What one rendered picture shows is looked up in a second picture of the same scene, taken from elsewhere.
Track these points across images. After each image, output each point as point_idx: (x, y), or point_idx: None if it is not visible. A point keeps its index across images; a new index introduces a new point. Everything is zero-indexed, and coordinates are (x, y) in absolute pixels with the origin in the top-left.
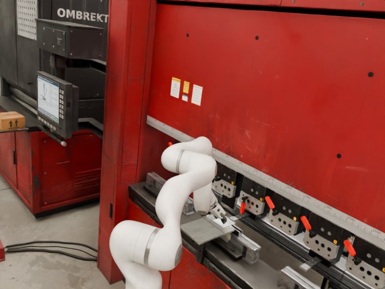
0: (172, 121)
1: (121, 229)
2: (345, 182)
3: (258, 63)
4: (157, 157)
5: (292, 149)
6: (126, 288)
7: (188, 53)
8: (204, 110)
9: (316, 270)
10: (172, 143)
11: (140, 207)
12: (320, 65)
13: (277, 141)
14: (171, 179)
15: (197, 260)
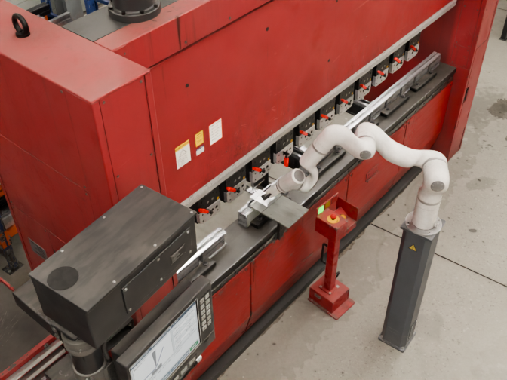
0: (187, 191)
1: (444, 174)
2: (333, 72)
3: (272, 48)
4: None
5: (305, 84)
6: (439, 200)
7: (193, 102)
8: (228, 136)
9: None
10: None
11: None
12: (312, 15)
13: (295, 90)
14: (396, 147)
15: (281, 237)
